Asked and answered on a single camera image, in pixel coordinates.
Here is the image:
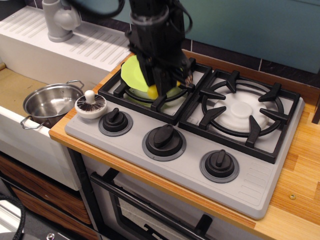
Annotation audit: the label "stainless steel pot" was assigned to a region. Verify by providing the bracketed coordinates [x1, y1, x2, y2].
[20, 80, 85, 130]

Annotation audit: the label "black braided cable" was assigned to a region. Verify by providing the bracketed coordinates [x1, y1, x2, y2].
[64, 0, 126, 18]

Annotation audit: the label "black right burner grate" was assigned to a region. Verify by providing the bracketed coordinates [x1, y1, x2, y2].
[178, 69, 305, 164]

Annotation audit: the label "black burner grate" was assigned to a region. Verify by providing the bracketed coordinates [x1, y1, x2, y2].
[178, 69, 305, 164]
[98, 58, 213, 125]

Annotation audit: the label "lime green plate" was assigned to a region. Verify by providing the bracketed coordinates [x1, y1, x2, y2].
[120, 55, 149, 94]

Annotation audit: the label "grey toy faucet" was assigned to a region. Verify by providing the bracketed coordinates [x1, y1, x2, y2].
[42, 0, 81, 43]

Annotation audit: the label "black stove knob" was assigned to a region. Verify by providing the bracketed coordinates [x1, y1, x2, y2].
[142, 124, 187, 162]
[199, 149, 240, 184]
[98, 107, 133, 137]

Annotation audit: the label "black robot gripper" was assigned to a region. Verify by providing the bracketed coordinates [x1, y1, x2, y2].
[126, 14, 191, 96]

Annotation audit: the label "white toy mushroom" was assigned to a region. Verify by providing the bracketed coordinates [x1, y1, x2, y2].
[74, 90, 108, 120]

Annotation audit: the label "white toy sink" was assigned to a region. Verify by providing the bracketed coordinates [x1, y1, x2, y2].
[0, 6, 130, 191]

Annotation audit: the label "toy oven door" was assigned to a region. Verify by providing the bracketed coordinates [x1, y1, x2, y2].
[89, 168, 256, 240]

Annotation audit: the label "black left stove knob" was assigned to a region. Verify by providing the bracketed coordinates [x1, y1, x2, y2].
[98, 107, 133, 137]

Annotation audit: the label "black middle stove knob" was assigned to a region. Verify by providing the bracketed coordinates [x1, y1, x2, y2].
[142, 124, 187, 162]

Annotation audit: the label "white right burner disc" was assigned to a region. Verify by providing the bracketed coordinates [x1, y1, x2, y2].
[213, 88, 277, 133]

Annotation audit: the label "black left burner grate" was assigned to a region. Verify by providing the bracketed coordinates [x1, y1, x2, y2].
[98, 58, 213, 125]

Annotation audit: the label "wooden drawer fronts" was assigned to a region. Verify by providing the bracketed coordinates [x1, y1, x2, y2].
[0, 152, 99, 240]

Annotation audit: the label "grey toy stove top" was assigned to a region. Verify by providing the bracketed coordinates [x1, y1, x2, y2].
[64, 69, 305, 221]

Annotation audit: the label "black right stove knob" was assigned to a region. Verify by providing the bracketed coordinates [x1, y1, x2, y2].
[199, 149, 240, 184]

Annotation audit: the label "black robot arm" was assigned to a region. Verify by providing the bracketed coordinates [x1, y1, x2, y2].
[125, 0, 193, 96]

